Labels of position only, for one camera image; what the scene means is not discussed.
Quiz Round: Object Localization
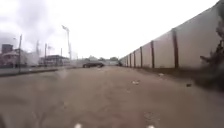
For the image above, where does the low grey wall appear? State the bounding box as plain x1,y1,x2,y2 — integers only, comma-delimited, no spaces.
0,64,83,77

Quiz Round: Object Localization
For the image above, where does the low building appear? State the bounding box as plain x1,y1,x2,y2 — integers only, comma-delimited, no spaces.
38,54,71,67

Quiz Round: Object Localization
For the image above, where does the white wall with dark pillars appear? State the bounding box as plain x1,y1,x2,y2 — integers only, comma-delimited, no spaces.
118,2,224,72

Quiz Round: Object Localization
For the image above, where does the street lamp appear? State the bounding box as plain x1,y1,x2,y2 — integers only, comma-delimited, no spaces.
61,24,72,62

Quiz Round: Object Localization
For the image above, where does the dark car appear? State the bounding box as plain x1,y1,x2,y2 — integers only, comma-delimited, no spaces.
82,60,106,69

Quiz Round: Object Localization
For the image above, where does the dark bush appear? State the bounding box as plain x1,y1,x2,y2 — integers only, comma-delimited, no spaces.
194,0,224,90

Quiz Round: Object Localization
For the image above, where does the brown dirt road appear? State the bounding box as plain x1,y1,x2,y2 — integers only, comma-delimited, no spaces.
0,65,224,128

